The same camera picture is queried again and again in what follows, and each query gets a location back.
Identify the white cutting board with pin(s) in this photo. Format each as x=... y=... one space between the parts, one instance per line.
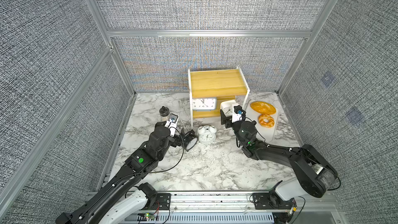
x=265 y=134

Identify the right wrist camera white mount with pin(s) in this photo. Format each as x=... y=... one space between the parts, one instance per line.
x=238 y=114

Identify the grey rectangular alarm clock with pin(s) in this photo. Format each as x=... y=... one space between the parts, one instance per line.
x=204 y=104

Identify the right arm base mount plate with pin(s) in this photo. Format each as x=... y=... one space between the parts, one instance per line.
x=271 y=201

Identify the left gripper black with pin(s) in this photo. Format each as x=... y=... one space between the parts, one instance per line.
x=178 y=140

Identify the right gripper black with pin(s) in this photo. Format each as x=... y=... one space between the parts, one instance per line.
x=226 y=120

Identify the small white square alarm clock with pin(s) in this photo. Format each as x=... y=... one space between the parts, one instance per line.
x=227 y=107

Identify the glazed bagel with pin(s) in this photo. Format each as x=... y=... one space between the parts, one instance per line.
x=266 y=121

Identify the black twin bell alarm clock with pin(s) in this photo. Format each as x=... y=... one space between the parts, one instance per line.
x=191 y=140

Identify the white twin bell alarm clock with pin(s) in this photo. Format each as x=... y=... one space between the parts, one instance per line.
x=207 y=134

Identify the oval bread loaf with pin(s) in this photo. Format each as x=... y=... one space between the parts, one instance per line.
x=263 y=107

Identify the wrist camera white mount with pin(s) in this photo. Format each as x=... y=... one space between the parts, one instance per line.
x=171 y=124
x=238 y=114

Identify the white and wood shelf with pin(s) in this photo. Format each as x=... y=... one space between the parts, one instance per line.
x=222 y=84

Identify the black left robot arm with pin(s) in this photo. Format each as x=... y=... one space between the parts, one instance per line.
x=137 y=166

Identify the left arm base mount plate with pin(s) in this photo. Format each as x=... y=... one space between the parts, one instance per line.
x=159 y=202

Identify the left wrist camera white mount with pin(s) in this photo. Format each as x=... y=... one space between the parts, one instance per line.
x=171 y=124

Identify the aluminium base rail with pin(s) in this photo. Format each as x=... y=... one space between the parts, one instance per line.
x=221 y=207

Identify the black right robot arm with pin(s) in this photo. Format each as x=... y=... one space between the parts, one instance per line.
x=313 y=174

